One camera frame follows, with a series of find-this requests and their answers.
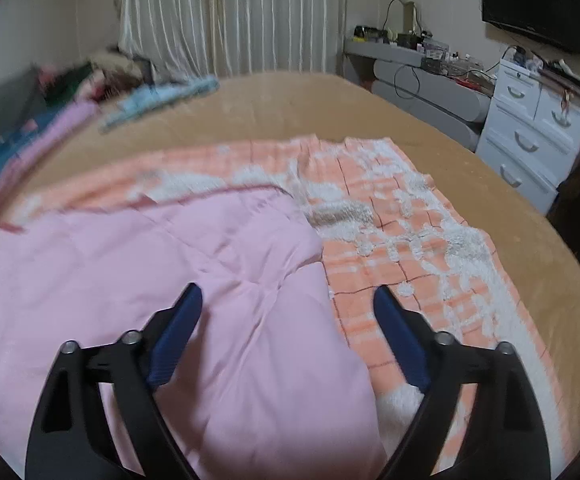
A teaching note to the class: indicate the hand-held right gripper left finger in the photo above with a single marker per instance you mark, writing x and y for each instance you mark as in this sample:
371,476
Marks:
177,335

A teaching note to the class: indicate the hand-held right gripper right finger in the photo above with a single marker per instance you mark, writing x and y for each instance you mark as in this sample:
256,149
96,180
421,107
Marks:
404,340

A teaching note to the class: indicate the pile of mixed clothes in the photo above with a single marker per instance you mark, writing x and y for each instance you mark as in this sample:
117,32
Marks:
115,67

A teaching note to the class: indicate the light blue striped cloth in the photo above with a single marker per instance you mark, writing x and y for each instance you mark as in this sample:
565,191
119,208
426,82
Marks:
160,97

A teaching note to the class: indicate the white chest of drawers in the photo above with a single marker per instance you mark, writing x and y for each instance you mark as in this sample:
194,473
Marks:
519,125

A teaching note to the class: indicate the grey desk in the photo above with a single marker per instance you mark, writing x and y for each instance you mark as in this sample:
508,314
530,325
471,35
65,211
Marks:
434,95

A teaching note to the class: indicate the blue floral quilt pink lining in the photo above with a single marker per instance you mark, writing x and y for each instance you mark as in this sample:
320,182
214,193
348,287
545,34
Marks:
5,157

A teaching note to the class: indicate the bed with tan sheet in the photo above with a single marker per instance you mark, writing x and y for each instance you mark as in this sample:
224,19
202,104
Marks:
295,105

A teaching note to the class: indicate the clutter of small desk things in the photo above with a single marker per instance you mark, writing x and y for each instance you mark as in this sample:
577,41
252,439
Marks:
439,57

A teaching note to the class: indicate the cream striped curtain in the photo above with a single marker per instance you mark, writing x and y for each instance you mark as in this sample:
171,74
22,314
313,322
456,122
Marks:
230,10

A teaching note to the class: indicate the black wall television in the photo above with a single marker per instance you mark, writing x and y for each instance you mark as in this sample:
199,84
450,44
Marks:
529,0

